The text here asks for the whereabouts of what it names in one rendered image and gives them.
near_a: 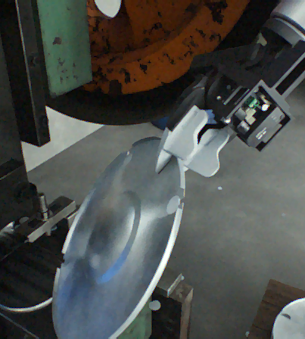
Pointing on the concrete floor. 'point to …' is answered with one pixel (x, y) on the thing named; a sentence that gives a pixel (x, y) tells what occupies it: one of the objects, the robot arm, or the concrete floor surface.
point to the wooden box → (274, 307)
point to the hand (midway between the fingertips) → (164, 163)
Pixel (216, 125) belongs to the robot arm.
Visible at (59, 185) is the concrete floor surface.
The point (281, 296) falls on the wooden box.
